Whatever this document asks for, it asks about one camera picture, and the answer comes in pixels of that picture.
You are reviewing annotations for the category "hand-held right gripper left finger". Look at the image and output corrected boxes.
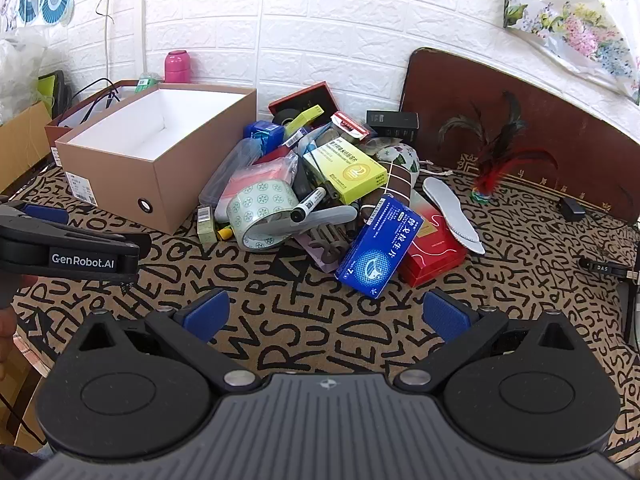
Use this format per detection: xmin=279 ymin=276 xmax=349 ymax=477
xmin=65 ymin=287 xmax=263 ymax=394

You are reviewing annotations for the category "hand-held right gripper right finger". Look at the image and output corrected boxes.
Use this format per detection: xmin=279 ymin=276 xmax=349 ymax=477
xmin=394 ymin=287 xmax=584 ymax=393

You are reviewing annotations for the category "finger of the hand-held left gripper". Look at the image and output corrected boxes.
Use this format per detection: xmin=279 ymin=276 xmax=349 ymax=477
xmin=0 ymin=201 xmax=71 ymax=227

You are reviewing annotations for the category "brown cardboard box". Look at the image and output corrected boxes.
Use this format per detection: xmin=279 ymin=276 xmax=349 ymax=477
xmin=54 ymin=85 xmax=259 ymax=236

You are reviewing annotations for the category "person's left hand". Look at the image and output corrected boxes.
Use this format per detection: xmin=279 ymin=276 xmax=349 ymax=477
xmin=0 ymin=305 xmax=19 ymax=382

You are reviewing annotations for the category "red flat box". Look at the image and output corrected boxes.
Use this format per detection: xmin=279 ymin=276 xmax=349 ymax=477
xmin=397 ymin=204 xmax=469 ymax=289

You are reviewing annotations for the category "plain cardboard carton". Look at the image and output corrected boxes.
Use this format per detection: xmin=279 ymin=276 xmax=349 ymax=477
xmin=0 ymin=100 xmax=54 ymax=197

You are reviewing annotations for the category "blue medicine box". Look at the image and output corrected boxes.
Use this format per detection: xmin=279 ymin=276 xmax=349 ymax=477
xmin=334 ymin=195 xmax=425 ymax=299

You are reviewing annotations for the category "letter printed blanket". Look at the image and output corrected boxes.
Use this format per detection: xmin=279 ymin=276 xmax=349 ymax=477
xmin=10 ymin=159 xmax=640 ymax=463

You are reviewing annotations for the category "brown paper bag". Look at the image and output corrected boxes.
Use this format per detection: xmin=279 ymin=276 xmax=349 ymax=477
xmin=44 ymin=80 xmax=151 ymax=162

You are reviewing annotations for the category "grey shoe insole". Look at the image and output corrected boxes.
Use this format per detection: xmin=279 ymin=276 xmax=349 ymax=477
xmin=422 ymin=176 xmax=487 ymax=255

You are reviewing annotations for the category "green patterned tape roll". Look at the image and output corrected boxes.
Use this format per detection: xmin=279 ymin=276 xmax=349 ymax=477
xmin=225 ymin=177 xmax=302 ymax=252

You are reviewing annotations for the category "green bag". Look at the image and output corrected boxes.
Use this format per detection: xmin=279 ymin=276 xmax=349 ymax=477
xmin=37 ymin=70 xmax=67 ymax=117

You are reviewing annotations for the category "brown striped cloth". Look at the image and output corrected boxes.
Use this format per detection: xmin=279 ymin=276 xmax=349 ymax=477
xmin=359 ymin=159 xmax=417 ymax=222

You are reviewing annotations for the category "white plastic bag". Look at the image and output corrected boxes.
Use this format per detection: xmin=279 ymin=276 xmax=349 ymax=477
xmin=0 ymin=24 xmax=49 ymax=127

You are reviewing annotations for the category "black marker pen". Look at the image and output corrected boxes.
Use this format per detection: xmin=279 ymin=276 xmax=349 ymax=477
xmin=290 ymin=186 xmax=327 ymax=223

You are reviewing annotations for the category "red box in plastic bag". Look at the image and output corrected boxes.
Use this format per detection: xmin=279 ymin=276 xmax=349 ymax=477
xmin=215 ymin=152 xmax=299 ymax=211

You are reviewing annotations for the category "feather shuttlecock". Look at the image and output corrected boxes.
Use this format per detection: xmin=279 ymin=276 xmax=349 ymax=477
xmin=438 ymin=90 xmax=559 ymax=204

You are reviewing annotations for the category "white green printed pouch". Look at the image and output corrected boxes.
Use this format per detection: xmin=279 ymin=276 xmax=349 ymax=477
xmin=374 ymin=142 xmax=421 ymax=174

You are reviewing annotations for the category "black power adapter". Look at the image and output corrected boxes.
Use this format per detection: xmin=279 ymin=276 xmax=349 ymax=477
xmin=558 ymin=195 xmax=587 ymax=222

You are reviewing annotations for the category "yellow green medicine box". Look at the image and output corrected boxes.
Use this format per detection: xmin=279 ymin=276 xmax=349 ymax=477
xmin=303 ymin=148 xmax=389 ymax=206

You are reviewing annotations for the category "black tripod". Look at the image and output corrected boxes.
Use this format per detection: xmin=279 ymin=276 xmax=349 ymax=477
xmin=578 ymin=254 xmax=640 ymax=343

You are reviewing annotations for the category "blue small box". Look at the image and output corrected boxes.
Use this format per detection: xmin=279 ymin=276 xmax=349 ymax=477
xmin=243 ymin=120 xmax=286 ymax=154

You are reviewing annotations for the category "black rectangular box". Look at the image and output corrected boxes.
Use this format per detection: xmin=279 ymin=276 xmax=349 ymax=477
xmin=366 ymin=109 xmax=420 ymax=144

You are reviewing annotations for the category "pink bottle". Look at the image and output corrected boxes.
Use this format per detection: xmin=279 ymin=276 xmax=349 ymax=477
xmin=164 ymin=50 xmax=191 ymax=84

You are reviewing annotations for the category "red white packet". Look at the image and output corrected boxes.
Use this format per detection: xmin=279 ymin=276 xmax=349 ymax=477
xmin=330 ymin=111 xmax=372 ymax=141

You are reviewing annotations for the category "small yellow green box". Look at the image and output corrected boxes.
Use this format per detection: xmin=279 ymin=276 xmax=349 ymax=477
xmin=284 ymin=104 xmax=326 ymax=134

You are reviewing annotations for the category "dark red box lid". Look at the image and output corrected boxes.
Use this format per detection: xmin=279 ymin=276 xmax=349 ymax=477
xmin=268 ymin=81 xmax=334 ymax=122

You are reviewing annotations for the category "floral plastic bag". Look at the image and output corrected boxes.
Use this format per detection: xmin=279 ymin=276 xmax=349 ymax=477
xmin=502 ymin=0 xmax=640 ymax=107

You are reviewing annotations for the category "black cable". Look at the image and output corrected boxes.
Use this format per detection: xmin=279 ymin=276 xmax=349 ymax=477
xmin=69 ymin=77 xmax=123 ymax=113

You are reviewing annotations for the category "grey plastic handle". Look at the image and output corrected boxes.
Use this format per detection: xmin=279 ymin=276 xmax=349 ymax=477
xmin=294 ymin=204 xmax=359 ymax=234

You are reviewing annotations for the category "white wall pipe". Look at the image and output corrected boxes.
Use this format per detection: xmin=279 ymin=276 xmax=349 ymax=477
xmin=140 ymin=0 xmax=152 ymax=77

